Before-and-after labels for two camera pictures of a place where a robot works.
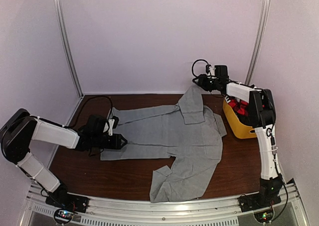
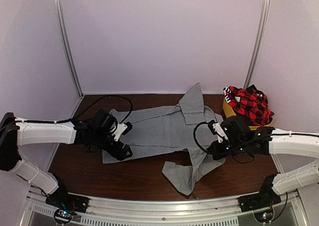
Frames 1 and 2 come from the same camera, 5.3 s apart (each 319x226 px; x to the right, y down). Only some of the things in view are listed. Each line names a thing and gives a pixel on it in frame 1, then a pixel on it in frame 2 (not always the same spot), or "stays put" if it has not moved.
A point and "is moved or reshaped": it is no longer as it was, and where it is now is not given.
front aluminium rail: (222, 212) stays put
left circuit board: (63, 216) stays put
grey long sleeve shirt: (189, 131) is moved or reshaped
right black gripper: (202, 82) → (218, 154)
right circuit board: (264, 216) stays put
